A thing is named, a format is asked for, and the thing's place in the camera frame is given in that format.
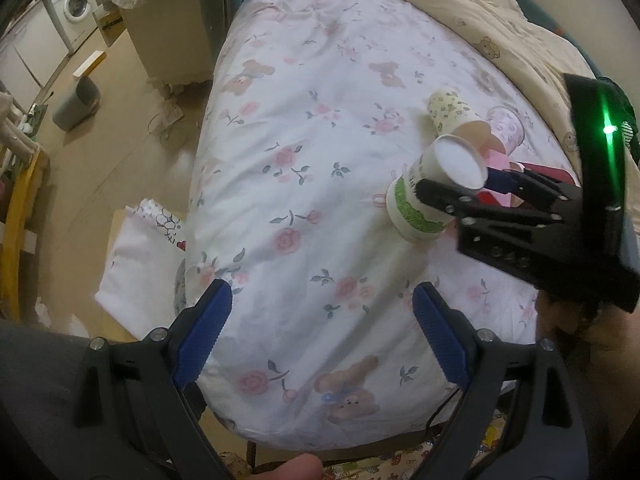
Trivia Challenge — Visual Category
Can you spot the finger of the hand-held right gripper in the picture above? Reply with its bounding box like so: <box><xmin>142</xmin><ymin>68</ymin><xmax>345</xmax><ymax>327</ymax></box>
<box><xmin>416</xmin><ymin>177</ymin><xmax>566</xmax><ymax>228</ymax></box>
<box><xmin>487</xmin><ymin>162</ymin><xmax>582</xmax><ymax>213</ymax></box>

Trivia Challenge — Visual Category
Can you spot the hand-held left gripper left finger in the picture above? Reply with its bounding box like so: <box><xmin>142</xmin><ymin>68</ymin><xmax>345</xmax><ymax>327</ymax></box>
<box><xmin>75</xmin><ymin>279</ymin><xmax>234</xmax><ymax>480</ymax></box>

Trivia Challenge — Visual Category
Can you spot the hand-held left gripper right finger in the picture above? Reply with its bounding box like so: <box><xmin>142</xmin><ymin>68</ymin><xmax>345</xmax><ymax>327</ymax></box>
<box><xmin>412</xmin><ymin>281</ymin><xmax>589</xmax><ymax>480</ymax></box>

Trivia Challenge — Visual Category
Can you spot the white paper cup green print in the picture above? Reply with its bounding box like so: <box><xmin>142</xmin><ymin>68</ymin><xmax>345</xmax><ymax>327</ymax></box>
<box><xmin>385</xmin><ymin>134</ymin><xmax>489</xmax><ymax>242</ymax></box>

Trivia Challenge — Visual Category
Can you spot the person's right forearm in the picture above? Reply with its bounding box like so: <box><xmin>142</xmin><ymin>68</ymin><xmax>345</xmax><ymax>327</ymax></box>
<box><xmin>562</xmin><ymin>307</ymin><xmax>640</xmax><ymax>466</ymax></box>

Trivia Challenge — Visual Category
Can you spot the yellow patterned paper cup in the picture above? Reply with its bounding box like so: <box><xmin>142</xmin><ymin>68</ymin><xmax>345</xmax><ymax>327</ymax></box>
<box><xmin>427</xmin><ymin>88</ymin><xmax>494</xmax><ymax>147</ymax></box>

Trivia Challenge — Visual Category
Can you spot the person's right hand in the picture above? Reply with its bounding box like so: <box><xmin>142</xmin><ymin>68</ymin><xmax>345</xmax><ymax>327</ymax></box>
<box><xmin>536</xmin><ymin>291</ymin><xmax>608</xmax><ymax>348</ymax></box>

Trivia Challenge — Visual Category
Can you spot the person's left hand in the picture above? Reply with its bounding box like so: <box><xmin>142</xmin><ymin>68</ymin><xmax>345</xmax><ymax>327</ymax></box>
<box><xmin>249</xmin><ymin>452</ymin><xmax>325</xmax><ymax>480</ymax></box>

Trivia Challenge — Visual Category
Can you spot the pink box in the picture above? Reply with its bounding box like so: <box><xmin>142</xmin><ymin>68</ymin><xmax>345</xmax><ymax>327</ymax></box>
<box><xmin>477</xmin><ymin>149</ymin><xmax>576</xmax><ymax>208</ymax></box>

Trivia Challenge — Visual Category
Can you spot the white folded cloth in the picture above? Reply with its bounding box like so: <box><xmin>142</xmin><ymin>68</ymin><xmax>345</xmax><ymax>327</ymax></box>
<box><xmin>96</xmin><ymin>198</ymin><xmax>202</xmax><ymax>343</ymax></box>

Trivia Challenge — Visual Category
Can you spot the white floral bed sheet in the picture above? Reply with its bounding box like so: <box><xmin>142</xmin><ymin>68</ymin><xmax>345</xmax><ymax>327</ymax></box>
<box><xmin>186</xmin><ymin>0</ymin><xmax>583</xmax><ymax>453</ymax></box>

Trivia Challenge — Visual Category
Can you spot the beige bear print quilt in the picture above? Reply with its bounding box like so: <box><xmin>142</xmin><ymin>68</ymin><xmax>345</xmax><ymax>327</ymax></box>
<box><xmin>340</xmin><ymin>0</ymin><xmax>598</xmax><ymax>161</ymax></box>

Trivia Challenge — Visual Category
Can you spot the grey trash bin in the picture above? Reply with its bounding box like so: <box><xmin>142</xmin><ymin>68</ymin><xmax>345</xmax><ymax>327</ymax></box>
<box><xmin>52</xmin><ymin>77</ymin><xmax>101</xmax><ymax>131</ymax></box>

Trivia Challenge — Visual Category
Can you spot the flat white box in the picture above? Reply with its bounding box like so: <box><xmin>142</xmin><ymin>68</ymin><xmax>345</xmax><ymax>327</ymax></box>
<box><xmin>72</xmin><ymin>50</ymin><xmax>109</xmax><ymax>79</ymax></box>

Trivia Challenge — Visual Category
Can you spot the cloth covered furniture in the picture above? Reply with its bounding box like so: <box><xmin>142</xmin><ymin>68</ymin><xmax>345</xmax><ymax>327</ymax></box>
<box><xmin>102</xmin><ymin>0</ymin><xmax>228</xmax><ymax>88</ymax></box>

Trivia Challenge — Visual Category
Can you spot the cardboard box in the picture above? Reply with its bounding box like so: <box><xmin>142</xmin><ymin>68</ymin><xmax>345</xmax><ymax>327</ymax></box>
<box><xmin>93</xmin><ymin>0</ymin><xmax>126</xmax><ymax>47</ymax></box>

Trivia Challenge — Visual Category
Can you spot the white cabinet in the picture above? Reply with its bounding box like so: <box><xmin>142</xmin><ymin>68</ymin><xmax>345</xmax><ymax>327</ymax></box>
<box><xmin>0</xmin><ymin>2</ymin><xmax>68</xmax><ymax>111</ymax></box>

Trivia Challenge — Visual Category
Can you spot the white washing machine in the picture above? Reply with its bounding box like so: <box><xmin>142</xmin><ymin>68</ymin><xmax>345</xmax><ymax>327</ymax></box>
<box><xmin>42</xmin><ymin>0</ymin><xmax>103</xmax><ymax>53</ymax></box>

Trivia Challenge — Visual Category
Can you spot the black cable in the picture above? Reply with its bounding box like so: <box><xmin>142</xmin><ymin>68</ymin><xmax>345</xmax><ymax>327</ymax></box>
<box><xmin>424</xmin><ymin>385</ymin><xmax>462</xmax><ymax>433</ymax></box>

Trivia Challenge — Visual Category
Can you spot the yellow wooden frame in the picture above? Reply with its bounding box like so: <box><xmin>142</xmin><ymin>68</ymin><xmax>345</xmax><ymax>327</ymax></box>
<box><xmin>0</xmin><ymin>149</ymin><xmax>52</xmax><ymax>323</ymax></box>

